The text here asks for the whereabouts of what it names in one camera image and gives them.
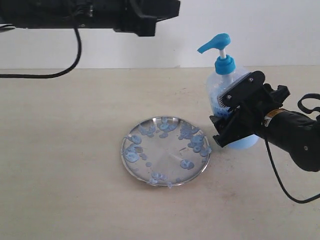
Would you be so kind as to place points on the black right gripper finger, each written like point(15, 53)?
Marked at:
point(241, 89)
point(228, 129)

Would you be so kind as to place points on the blue pump lotion bottle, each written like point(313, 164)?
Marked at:
point(225, 72)

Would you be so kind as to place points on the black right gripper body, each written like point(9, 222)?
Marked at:
point(262, 114)

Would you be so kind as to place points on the round stainless steel plate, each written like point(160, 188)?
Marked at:
point(165, 151)

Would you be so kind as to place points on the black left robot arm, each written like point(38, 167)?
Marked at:
point(138, 17)

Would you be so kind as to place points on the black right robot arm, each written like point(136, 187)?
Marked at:
point(304, 147)

